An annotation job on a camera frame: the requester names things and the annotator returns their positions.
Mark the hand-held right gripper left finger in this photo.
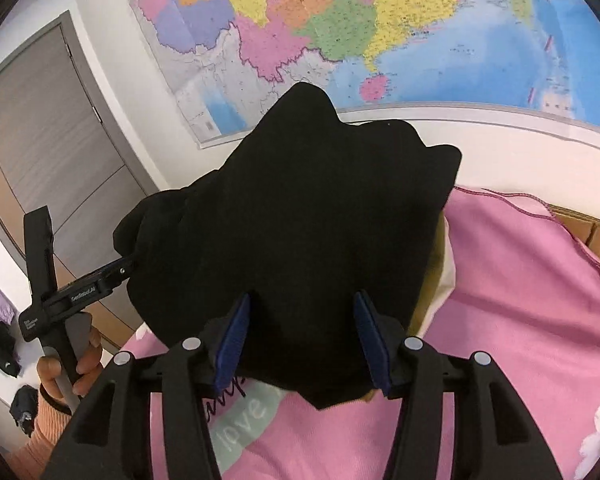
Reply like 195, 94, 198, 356
45, 292, 253, 480

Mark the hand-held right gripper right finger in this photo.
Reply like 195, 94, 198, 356
354, 289, 563, 480

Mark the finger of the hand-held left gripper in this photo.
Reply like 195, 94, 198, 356
87, 257, 137, 288

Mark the black coat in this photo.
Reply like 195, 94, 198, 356
114, 81, 463, 411

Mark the person's left forearm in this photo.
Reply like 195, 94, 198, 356
2, 382, 76, 478

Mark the person's left hand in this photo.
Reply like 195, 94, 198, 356
36, 326, 104, 404

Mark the white cloth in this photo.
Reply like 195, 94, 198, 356
420, 265, 456, 331

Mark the pink flower printed blanket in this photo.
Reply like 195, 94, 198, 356
122, 185, 600, 480

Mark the grey door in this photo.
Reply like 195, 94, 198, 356
0, 10, 156, 356

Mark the small black bag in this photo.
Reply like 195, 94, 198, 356
9, 385, 40, 437

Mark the cardboard box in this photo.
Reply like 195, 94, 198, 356
547, 202, 600, 261

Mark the colourful wall map poster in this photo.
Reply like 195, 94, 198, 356
121, 0, 600, 150

